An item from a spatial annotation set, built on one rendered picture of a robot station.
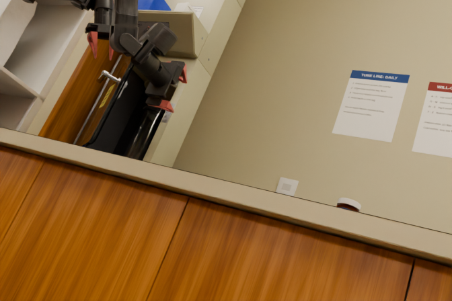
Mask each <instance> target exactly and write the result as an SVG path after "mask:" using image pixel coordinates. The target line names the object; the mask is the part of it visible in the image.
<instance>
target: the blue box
mask: <svg viewBox="0 0 452 301"><path fill-rule="evenodd" d="M138 10H158V11H171V8H170V7H169V5H168V4H167V3H166V2H165V0H138Z"/></svg>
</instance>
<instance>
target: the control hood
mask: <svg viewBox="0 0 452 301"><path fill-rule="evenodd" d="M138 13H139V16H138V21H144V22H169V28H170V30H171V31H172V32H173V33H174V34H175V35H176V36H177V37H178V40H177V41H176V42H175V44H174V45H173V46H172V47H171V48H170V49H169V51H168V52H167V53H166V54H165V55H170V56H185V57H192V58H198V55H199V54H200V51H201V49H202V47H203V45H204V42H205V40H206V38H207V36H208V32H207V31H206V30H205V28H204V26H203V25H202V24H201V22H200V20H199V19H198V18H197V16H196V14H195V13H194V12H193V11H158V10H138Z"/></svg>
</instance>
